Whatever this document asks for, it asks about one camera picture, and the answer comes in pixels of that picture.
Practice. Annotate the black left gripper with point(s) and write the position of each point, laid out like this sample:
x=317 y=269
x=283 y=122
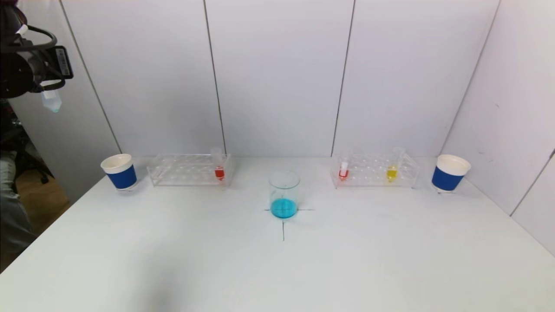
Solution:
x=62 y=62

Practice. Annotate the test tube with blue pigment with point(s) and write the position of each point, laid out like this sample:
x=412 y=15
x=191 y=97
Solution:
x=52 y=102

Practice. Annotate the clear acrylic test tube rack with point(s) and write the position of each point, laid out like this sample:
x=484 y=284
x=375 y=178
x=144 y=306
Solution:
x=186 y=175
x=368 y=173

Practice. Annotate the plain tube with red pigment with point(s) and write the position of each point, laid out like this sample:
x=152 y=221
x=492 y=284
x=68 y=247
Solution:
x=219 y=173

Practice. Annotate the clear glass beaker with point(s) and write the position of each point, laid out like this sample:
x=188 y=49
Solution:
x=284 y=208

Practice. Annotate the white-labelled tube with red pigment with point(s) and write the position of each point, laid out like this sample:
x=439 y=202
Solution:
x=343 y=173

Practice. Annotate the test tube with yellow pigment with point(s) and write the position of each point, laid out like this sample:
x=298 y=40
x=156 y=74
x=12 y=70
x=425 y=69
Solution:
x=391 y=173

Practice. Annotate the black chair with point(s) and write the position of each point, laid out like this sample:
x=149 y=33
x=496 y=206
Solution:
x=27 y=164

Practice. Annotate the blue white paper cup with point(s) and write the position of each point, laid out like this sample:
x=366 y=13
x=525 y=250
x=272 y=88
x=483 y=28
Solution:
x=122 y=178
x=446 y=179

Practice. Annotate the seated person in grey trousers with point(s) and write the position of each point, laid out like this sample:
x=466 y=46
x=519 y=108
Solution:
x=12 y=216

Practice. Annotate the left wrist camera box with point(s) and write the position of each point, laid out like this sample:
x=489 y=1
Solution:
x=64 y=63

